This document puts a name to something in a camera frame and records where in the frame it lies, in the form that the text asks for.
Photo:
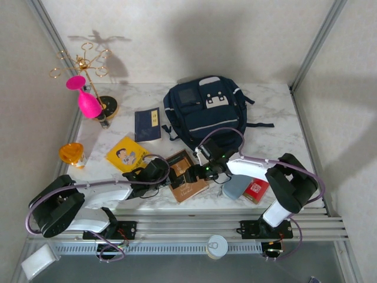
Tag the brown and black book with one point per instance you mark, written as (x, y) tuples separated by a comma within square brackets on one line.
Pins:
[(188, 191)]

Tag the grey-blue pencil case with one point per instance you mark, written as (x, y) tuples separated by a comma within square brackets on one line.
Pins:
[(235, 188)]

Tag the yellow cartoon cover book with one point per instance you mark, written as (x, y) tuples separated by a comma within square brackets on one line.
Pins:
[(123, 153)]

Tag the red box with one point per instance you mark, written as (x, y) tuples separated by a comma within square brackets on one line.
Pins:
[(256, 191)]

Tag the navy blue backpack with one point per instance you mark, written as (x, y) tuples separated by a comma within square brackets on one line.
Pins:
[(206, 118)]

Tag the dark blue book yellow label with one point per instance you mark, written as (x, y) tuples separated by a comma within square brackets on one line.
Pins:
[(145, 126)]

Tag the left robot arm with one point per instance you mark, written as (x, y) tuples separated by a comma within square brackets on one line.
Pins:
[(109, 193)]

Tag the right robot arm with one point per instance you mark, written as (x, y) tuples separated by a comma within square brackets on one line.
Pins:
[(250, 169)]

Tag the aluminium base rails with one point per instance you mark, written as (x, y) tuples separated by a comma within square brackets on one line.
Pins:
[(188, 227)]

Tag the tin can with pull tab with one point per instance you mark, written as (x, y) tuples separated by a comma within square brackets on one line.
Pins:
[(217, 246)]

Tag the small glass jar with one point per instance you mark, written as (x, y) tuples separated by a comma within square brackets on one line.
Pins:
[(105, 123)]

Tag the orange lidded cup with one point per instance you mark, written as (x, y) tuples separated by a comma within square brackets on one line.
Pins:
[(70, 151)]

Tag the pink goblet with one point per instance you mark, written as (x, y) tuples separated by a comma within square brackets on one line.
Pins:
[(88, 106)]

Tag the white foam block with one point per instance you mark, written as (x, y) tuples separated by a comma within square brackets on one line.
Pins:
[(38, 261)]

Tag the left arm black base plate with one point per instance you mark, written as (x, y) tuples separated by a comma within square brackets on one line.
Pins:
[(129, 229)]

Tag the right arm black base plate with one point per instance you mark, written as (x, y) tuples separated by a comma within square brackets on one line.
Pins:
[(248, 229)]

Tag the aluminium side rail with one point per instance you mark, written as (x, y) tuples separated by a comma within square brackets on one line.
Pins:
[(75, 129), (305, 132)]

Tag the aluminium frame post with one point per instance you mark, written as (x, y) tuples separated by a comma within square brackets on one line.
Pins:
[(318, 38), (50, 32)]

